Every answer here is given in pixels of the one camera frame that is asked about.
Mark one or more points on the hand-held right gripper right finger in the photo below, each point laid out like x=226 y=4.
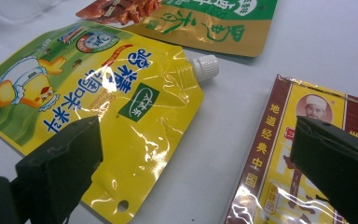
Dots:
x=338 y=161

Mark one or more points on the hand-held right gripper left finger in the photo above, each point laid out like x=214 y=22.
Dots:
x=62 y=165

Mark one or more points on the yellow spout pouch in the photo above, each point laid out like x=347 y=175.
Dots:
x=155 y=140

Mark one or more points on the clear plastic container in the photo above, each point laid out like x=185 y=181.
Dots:
x=18 y=12

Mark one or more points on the green and gold snack packet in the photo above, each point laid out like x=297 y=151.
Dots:
x=199 y=34

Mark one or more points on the white table sheet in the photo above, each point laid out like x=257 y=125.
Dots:
x=323 y=46

